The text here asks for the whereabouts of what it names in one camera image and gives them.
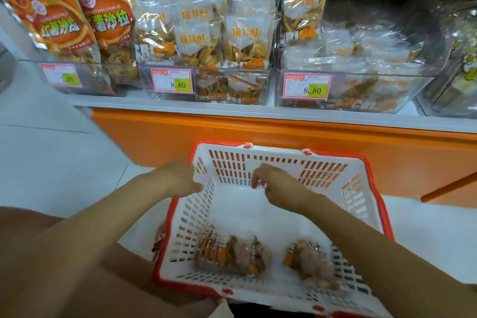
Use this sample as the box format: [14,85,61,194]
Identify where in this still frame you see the white snack shelf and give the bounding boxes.
[0,0,477,135]

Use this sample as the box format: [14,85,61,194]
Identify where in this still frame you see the person's right hand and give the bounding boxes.
[251,162,321,214]

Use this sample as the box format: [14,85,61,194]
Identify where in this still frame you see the orange shelf base panel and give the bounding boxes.
[91,107,477,209]

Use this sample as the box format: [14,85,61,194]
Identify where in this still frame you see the person's left forearm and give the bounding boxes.
[0,176,180,318]

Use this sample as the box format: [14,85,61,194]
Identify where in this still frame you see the white red-rimmed shopping basket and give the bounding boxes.
[154,141,396,318]

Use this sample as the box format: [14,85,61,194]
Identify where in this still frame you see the pile of small brown snacks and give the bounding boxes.
[195,228,340,291]

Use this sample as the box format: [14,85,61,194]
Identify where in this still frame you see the person's white clothing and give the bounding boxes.
[209,299,236,318]

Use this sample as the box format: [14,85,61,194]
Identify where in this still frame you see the person's left hand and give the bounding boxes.
[145,159,204,199]

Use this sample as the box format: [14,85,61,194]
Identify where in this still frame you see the yellow hamster snack packets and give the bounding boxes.
[447,8,477,91]

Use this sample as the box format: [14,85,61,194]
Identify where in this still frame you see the black clothing item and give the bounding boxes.
[227,304,329,318]

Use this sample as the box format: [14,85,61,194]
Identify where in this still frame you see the person's right forearm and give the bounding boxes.
[298,195,477,318]

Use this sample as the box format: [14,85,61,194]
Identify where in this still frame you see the stack of orange packets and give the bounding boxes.
[0,0,146,91]

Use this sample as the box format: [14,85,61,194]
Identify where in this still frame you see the white yellow price tag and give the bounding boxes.
[151,67,195,94]
[39,63,83,88]
[282,72,332,100]

